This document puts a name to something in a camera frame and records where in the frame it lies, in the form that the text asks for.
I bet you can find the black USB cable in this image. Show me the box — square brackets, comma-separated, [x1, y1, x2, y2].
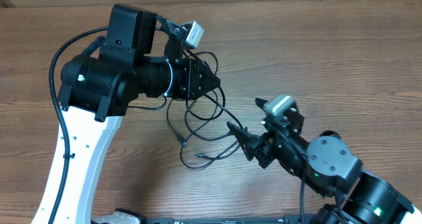
[166, 50, 243, 170]

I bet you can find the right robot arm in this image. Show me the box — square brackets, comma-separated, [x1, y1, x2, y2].
[227, 94, 421, 224]

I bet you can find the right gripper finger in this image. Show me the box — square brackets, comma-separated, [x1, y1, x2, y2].
[227, 122, 259, 161]
[255, 98, 268, 114]

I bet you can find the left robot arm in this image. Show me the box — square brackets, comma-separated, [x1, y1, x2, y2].
[33, 4, 220, 223]

